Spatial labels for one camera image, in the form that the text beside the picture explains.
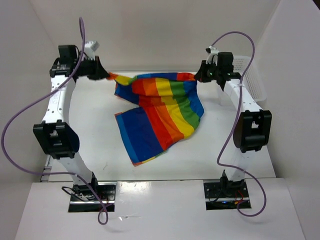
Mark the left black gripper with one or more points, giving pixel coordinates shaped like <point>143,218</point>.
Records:
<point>100,73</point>

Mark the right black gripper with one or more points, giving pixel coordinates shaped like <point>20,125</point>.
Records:
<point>201,75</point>

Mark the rainbow striped shorts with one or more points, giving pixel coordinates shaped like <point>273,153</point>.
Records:
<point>168,111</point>

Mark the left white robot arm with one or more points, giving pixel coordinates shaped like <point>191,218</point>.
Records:
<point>54,134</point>

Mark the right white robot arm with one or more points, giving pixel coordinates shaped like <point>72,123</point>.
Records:
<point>251,130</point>

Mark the white plastic basket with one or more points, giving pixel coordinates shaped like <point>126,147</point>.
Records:
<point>252,81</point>

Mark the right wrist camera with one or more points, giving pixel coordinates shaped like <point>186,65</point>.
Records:
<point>212,51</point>

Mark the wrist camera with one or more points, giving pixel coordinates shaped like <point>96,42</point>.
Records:
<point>212,51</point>
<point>90,48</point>

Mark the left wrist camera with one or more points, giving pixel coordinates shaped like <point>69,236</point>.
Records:
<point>90,48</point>

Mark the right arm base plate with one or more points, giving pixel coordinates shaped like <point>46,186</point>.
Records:
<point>217,198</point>

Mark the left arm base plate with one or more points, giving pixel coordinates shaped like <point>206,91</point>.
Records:
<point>100,197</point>

